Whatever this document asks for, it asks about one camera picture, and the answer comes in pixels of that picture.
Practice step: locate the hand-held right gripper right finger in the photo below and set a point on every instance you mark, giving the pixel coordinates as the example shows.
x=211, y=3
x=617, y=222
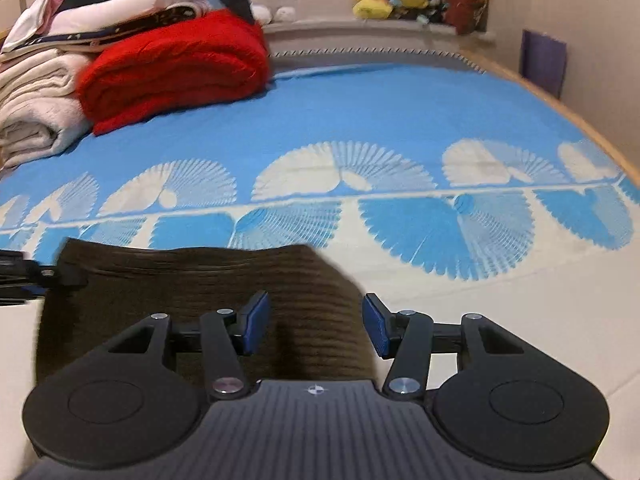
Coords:
x=377, y=325

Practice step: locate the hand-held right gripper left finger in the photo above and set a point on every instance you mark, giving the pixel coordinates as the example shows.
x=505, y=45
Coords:
x=257, y=322

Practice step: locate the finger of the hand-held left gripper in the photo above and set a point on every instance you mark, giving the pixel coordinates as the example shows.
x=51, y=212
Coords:
x=55, y=275

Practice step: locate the white folded blanket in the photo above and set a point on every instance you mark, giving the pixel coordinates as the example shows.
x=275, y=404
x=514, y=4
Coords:
x=35, y=105

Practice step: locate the blue white printed bedspread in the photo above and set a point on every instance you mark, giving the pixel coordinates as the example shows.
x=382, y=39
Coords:
x=400, y=110

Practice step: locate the red folded blanket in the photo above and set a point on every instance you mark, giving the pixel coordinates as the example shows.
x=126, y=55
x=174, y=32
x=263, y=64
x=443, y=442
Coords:
x=185, y=65

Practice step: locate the dark patterned folded cloth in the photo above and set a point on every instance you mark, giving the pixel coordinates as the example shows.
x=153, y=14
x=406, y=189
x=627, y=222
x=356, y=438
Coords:
x=115, y=27

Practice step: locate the grey stitched mattress cover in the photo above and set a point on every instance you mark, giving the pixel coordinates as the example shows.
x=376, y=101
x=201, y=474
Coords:
x=370, y=60

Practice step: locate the pink white folded quilt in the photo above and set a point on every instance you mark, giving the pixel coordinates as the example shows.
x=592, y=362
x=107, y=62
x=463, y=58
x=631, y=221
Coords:
x=125, y=7

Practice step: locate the purple board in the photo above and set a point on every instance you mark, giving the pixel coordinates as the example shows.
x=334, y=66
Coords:
x=545, y=62

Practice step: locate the white plush toy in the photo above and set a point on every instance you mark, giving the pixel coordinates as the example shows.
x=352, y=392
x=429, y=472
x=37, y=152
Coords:
x=270, y=5

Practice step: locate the wooden bed frame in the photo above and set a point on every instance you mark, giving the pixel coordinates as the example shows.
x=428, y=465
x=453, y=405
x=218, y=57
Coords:
x=575, y=120

